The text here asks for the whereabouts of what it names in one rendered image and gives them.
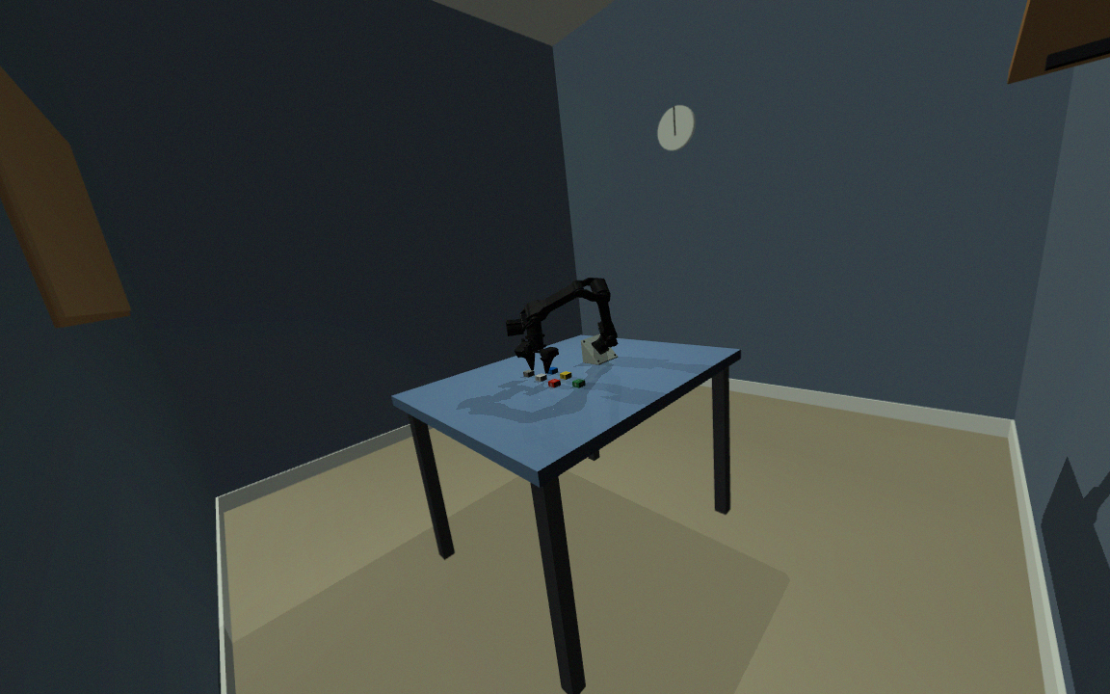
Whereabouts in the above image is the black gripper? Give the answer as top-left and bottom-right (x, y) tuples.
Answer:
(525, 332), (559, 374)

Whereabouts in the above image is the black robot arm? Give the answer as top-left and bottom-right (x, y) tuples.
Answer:
(506, 278), (618, 358)

